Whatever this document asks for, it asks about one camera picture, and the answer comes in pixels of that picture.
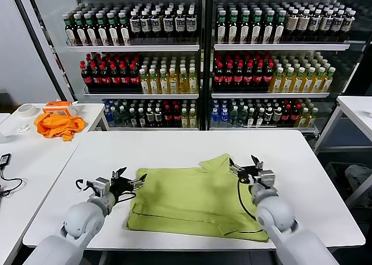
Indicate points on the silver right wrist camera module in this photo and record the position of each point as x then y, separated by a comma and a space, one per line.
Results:
266, 178

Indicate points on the beige label dark drink bottle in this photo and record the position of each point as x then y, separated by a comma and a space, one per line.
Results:
303, 24
291, 24

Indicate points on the orange and white box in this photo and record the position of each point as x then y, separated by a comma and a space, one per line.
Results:
58, 108

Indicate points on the crumpled orange cloth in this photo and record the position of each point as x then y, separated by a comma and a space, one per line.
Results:
58, 125

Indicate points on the green cap dark tea bottle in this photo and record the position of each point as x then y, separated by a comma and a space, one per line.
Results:
80, 35
124, 35
267, 29
244, 29
90, 35
112, 35
279, 29
256, 29
101, 35
232, 29
69, 35
221, 29

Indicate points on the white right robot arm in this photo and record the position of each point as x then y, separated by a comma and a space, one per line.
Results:
276, 215

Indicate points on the small dark drink bottle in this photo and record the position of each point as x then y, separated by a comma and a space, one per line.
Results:
259, 119
132, 119
251, 119
141, 119

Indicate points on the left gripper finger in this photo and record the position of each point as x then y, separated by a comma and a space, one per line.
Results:
118, 174
136, 184

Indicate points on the grey green fabric bundle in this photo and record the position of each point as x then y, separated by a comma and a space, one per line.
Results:
357, 178

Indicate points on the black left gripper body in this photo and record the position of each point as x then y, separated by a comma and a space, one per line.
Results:
122, 186

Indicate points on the white label dark bottle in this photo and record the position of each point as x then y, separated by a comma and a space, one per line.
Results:
149, 118
158, 118
276, 118
268, 118

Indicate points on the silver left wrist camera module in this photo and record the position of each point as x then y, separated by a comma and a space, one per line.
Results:
101, 186

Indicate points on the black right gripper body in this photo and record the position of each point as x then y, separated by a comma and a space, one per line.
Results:
249, 175

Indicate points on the small yellow tea bottle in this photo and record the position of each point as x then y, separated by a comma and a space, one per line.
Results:
192, 119
312, 119
304, 119
184, 119

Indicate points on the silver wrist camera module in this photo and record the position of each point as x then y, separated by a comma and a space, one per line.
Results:
101, 186
266, 178

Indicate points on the blue water bottle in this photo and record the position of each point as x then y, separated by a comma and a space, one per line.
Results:
108, 116
214, 118
224, 118

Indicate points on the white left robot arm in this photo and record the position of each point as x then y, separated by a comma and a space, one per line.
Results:
84, 221

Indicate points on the clear green label bottle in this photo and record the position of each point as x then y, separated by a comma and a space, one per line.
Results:
124, 118
116, 118
242, 118
233, 118

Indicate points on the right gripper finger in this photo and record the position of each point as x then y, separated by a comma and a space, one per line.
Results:
235, 169
259, 164

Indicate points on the black slanted frame bar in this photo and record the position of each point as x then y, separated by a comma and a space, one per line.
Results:
42, 44

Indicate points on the beige masking tape roll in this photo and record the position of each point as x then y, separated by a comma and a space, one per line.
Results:
27, 116

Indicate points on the black power adapter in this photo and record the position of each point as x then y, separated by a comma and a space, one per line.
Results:
5, 159

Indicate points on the white drinks display shelf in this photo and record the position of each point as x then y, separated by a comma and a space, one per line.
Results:
130, 48
276, 47

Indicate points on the white side table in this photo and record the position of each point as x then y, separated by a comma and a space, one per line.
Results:
93, 114
35, 160
354, 108

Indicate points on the black vertical shelf post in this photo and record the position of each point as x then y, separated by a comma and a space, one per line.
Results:
207, 58

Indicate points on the small red cap cola bottle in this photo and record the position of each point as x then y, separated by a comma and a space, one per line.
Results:
177, 118
285, 118
295, 118
168, 118

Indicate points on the blue label dark drink bottle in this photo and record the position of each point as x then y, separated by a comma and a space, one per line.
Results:
145, 25
179, 24
168, 24
347, 24
134, 25
156, 25
190, 24
325, 24
336, 24
314, 24

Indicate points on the yellow-green t-shirt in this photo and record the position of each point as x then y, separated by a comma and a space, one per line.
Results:
189, 201

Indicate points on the small white plastic piece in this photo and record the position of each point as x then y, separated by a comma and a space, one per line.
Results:
24, 128

